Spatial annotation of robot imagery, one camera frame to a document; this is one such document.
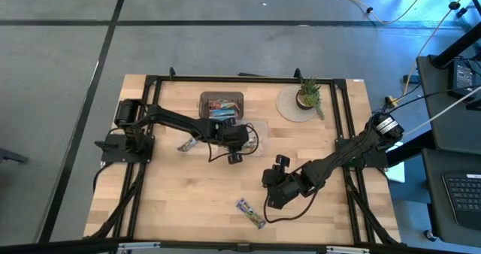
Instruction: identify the purple wrapped granola bar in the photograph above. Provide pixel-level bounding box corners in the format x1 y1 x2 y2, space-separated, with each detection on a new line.
234 198 267 230

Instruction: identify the white cable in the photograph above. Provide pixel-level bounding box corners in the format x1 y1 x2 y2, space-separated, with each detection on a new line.
402 95 481 137

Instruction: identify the grey stand foot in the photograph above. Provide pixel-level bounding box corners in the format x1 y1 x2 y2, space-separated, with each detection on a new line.
0 147 30 165

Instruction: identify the yellow floor cable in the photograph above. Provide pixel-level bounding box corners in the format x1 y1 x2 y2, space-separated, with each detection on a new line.
311 0 430 25

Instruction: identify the silver wrapped granola bar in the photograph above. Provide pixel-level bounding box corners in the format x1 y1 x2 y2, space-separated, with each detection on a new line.
177 137 199 153

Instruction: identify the black table frame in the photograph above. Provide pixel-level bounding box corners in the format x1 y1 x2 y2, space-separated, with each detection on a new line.
84 68 401 254

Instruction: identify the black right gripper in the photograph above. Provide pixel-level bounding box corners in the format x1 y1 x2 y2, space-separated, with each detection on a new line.
262 166 307 210

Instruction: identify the red blue granola bar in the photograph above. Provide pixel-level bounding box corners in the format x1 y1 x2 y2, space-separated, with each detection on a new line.
208 109 238 119

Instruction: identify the green red Chewy granola bar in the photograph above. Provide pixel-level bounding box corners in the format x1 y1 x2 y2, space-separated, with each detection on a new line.
208 99 240 110

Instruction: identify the black slanted pole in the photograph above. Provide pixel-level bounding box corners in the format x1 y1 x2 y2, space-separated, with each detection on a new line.
430 31 481 69

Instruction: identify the black right camera cable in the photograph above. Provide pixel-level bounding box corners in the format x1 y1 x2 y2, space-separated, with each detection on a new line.
262 188 320 224

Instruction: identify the silver aluminium bracket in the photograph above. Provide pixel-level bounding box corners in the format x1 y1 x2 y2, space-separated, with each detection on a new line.
116 240 162 252
325 245 371 254

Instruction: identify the brown plant pot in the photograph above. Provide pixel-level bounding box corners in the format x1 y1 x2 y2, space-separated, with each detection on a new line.
295 90 315 110

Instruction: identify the black left camera cable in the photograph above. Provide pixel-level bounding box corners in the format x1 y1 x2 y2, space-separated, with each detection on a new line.
207 122 261 163

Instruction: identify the black power adapter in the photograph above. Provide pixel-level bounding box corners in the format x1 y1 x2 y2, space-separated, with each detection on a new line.
448 59 479 99

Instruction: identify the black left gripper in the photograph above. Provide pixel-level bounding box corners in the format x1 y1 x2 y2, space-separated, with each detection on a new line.
219 124 250 154

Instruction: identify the clear plastic bin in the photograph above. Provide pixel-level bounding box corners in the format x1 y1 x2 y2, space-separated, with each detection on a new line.
240 120 271 158

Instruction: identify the black keyboard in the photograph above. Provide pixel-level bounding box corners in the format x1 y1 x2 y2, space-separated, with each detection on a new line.
441 172 481 231

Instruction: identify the round woven mat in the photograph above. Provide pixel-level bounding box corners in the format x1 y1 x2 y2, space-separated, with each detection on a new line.
275 84 319 123

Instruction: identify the green succulent plant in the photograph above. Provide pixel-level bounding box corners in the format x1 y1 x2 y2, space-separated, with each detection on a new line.
296 76 326 122

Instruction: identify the cream floor cable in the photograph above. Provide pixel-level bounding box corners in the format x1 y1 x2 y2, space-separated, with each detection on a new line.
385 0 481 108

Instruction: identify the grey desk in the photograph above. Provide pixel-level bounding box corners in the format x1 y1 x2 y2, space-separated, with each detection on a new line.
415 54 481 156

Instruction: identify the black camera cable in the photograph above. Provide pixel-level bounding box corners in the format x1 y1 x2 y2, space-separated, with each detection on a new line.
262 188 320 224
207 122 261 163

